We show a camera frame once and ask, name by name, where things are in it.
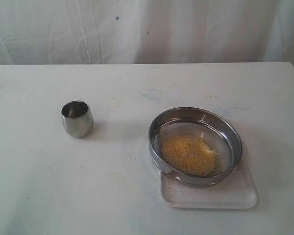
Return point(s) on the round steel sieve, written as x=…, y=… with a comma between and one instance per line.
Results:
x=215, y=131

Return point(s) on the yellow grain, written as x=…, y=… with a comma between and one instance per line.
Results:
x=189, y=154

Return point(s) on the stainless steel cup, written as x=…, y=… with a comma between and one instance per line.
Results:
x=77, y=118

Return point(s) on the white plastic tray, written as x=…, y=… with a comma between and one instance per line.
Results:
x=236, y=192

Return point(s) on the white backdrop curtain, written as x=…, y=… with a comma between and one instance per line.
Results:
x=145, y=31

